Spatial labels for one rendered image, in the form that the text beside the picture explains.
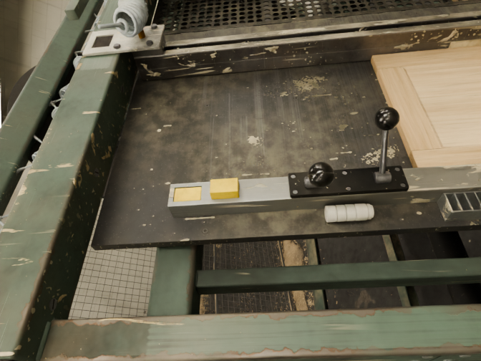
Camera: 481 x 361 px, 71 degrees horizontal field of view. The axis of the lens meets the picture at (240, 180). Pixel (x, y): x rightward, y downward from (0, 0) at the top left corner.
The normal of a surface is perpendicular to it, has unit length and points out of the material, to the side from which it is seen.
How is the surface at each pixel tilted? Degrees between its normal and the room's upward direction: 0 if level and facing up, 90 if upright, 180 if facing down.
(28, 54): 90
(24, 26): 90
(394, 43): 90
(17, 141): 90
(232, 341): 59
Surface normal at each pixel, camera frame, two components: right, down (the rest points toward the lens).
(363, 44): 0.01, 0.81
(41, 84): 0.42, -0.55
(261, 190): -0.10, -0.59
